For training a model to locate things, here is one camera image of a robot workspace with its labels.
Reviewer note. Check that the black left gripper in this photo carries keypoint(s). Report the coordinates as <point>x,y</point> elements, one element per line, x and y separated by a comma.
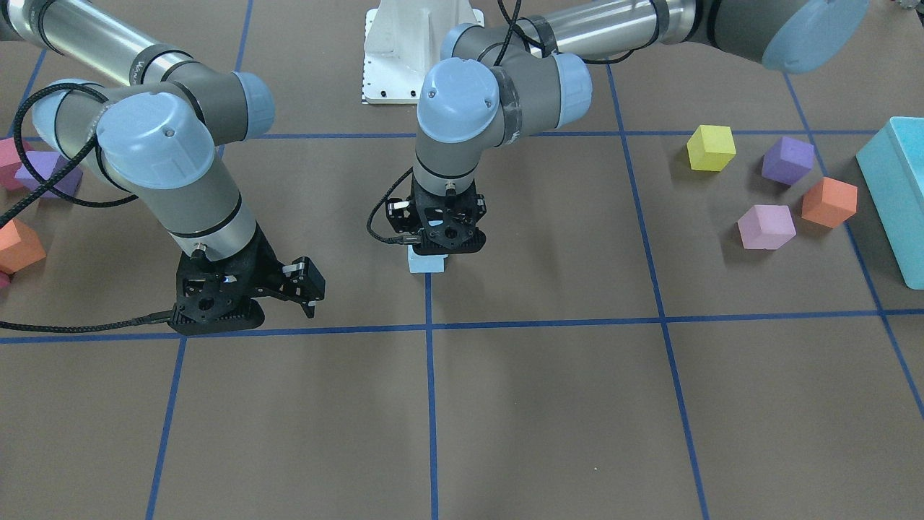
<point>396,211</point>

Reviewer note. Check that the purple foam block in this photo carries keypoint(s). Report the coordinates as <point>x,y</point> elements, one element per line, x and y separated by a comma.
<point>788,161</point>
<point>47,163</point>

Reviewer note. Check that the pink foam block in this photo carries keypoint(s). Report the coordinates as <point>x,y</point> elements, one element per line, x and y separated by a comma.
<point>766,227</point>

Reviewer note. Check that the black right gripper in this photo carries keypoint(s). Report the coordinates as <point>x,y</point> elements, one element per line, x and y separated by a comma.
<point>266,268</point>

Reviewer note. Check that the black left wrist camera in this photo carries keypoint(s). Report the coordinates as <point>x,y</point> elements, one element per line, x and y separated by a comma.
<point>443,232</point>

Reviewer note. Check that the orange foam block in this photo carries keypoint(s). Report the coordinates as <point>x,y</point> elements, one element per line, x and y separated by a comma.
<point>830,202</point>
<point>20,247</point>

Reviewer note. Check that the teal foam bin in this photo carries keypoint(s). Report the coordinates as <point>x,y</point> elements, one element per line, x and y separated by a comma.
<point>892,167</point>

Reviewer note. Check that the magenta foam block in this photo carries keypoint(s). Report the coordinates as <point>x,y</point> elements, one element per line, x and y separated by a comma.
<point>10,164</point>

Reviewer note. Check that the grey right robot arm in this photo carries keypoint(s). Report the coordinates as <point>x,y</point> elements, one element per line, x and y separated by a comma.
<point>155,136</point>

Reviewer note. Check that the yellow foam block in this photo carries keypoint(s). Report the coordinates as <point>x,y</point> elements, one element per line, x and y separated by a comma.
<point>711,148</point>

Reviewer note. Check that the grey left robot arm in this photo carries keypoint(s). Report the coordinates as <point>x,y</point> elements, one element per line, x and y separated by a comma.
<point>494,86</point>

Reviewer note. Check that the light blue foam block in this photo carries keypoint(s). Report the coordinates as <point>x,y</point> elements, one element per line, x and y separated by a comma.
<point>425,264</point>

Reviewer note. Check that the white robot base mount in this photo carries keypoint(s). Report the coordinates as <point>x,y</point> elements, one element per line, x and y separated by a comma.
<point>403,42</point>

